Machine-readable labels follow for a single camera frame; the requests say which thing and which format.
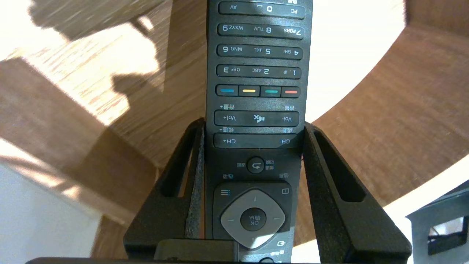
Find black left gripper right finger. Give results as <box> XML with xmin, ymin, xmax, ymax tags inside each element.
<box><xmin>302</xmin><ymin>123</ymin><xmax>413</xmax><ymax>264</ymax></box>

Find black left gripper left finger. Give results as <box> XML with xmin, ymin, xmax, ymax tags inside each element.
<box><xmin>123</xmin><ymin>117</ymin><xmax>206</xmax><ymax>259</ymax></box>

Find curved-front wooden drawer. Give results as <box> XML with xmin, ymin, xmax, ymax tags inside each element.
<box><xmin>0</xmin><ymin>0</ymin><xmax>469</xmax><ymax>257</ymax></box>

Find black TV remote control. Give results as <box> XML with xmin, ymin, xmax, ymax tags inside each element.
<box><xmin>204</xmin><ymin>0</ymin><xmax>314</xmax><ymax>264</ymax></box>

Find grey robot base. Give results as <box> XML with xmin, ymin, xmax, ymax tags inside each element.
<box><xmin>406</xmin><ymin>180</ymin><xmax>469</xmax><ymax>264</ymax></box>

